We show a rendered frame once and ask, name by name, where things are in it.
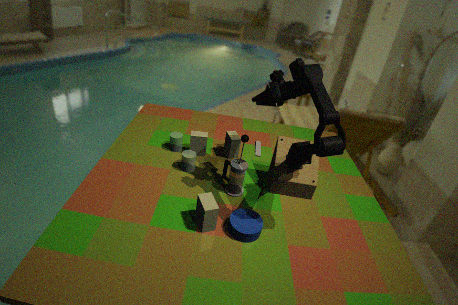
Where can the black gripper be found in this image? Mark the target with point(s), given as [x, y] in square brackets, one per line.
[275, 94]

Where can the dark green cylinder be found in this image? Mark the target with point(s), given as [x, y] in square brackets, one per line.
[176, 141]
[188, 161]

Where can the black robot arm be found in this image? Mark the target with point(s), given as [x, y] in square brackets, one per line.
[308, 79]

